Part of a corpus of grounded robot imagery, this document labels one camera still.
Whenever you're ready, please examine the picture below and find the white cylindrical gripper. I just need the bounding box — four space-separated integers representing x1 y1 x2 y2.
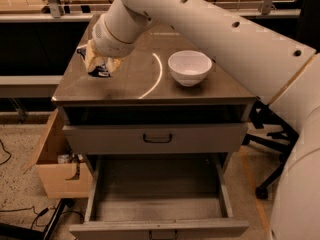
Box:
84 14 135 73

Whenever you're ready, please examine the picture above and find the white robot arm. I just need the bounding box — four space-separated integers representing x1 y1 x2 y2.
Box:
85 0 320 240

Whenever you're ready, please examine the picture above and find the grey metal drawer cabinet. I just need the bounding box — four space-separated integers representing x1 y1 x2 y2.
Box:
50 11 262 240

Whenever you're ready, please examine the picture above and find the closed grey top drawer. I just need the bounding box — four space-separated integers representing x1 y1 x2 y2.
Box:
63 123 248 155

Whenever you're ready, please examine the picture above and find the open grey middle drawer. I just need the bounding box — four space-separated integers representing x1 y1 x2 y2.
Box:
70 154 249 240

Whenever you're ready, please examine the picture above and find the white ceramic bowl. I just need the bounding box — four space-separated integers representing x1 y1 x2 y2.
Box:
168 50 212 87

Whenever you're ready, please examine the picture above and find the white jar in box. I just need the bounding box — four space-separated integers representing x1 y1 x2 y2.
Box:
57 154 70 164

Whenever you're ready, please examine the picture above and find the brown cardboard box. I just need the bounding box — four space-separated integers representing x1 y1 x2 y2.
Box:
25 110 92 199

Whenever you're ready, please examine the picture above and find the black metal floor stand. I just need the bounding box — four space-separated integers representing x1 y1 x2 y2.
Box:
0 197 75 240

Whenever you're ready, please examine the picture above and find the black office chair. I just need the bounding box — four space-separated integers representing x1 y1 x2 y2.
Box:
243 0 320 199

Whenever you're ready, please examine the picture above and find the black floor cable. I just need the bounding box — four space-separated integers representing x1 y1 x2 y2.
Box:
0 138 85 230

